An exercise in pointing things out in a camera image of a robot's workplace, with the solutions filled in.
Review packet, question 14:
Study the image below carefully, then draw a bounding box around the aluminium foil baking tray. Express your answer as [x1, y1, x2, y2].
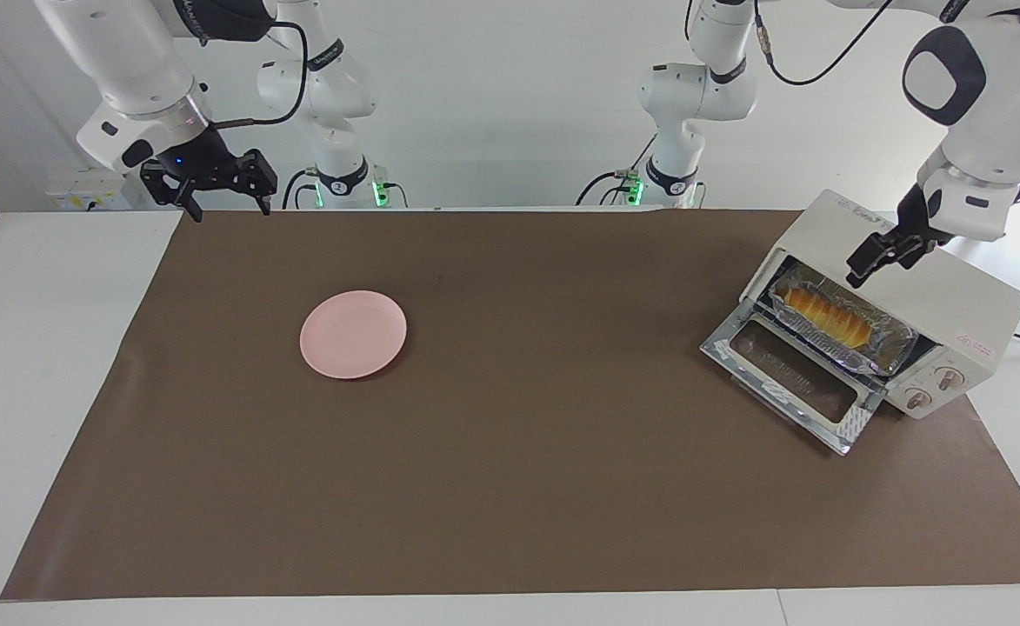
[770, 263, 917, 376]

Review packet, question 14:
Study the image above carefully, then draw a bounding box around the black base cable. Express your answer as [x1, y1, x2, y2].
[282, 167, 319, 210]
[576, 130, 658, 207]

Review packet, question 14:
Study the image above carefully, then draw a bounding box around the black right base cable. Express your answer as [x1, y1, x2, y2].
[282, 167, 319, 210]

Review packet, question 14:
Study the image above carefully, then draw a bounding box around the white wall socket box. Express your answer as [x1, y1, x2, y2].
[44, 170, 150, 211]

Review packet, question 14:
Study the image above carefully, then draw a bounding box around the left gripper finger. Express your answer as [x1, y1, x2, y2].
[846, 228, 897, 290]
[888, 240, 938, 272]

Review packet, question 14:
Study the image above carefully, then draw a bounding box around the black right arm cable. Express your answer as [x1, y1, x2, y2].
[210, 19, 309, 131]

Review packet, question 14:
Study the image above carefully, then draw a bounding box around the glass oven door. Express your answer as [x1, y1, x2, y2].
[699, 309, 889, 456]

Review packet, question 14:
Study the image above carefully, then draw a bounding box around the black left base cable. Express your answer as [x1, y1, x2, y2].
[576, 130, 658, 207]

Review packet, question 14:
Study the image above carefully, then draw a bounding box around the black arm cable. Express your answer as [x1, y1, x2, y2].
[753, 0, 897, 88]
[210, 19, 309, 131]

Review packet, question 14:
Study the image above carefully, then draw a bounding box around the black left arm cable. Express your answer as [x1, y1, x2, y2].
[753, 0, 897, 88]

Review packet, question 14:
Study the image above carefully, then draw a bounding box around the cream toaster oven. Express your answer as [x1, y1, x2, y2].
[740, 190, 1020, 420]

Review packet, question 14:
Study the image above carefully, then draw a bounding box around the pink round plate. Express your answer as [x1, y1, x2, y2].
[300, 290, 408, 380]

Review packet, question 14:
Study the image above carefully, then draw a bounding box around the brown table mat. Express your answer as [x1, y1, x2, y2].
[0, 209, 1020, 601]

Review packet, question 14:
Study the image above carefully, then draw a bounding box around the golden ridged bread loaf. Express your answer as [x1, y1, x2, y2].
[783, 287, 874, 350]

